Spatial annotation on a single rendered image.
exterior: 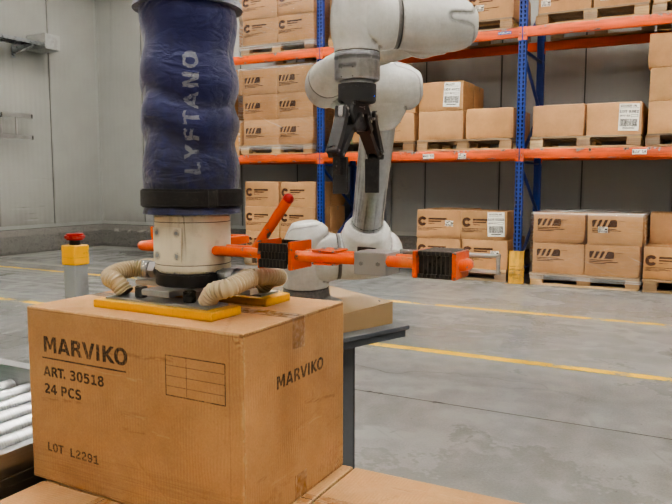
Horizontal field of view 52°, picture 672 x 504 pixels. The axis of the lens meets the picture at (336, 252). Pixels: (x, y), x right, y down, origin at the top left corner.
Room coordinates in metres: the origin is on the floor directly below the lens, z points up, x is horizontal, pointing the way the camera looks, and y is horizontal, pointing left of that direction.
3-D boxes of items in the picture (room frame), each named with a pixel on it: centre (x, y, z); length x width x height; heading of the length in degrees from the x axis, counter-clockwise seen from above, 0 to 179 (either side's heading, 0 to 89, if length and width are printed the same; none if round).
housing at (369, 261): (1.35, -0.08, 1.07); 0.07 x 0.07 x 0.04; 61
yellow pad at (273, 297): (1.66, 0.28, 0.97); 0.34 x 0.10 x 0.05; 61
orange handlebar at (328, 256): (1.58, 0.10, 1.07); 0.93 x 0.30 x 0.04; 61
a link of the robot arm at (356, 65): (1.38, -0.04, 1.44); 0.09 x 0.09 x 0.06
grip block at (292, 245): (1.45, 0.11, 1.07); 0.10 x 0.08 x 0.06; 151
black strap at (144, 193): (1.58, 0.32, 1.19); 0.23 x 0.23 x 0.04
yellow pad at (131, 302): (1.49, 0.37, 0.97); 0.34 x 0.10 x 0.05; 61
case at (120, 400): (1.58, 0.34, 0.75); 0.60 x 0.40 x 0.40; 62
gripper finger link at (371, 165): (1.44, -0.07, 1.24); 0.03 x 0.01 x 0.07; 61
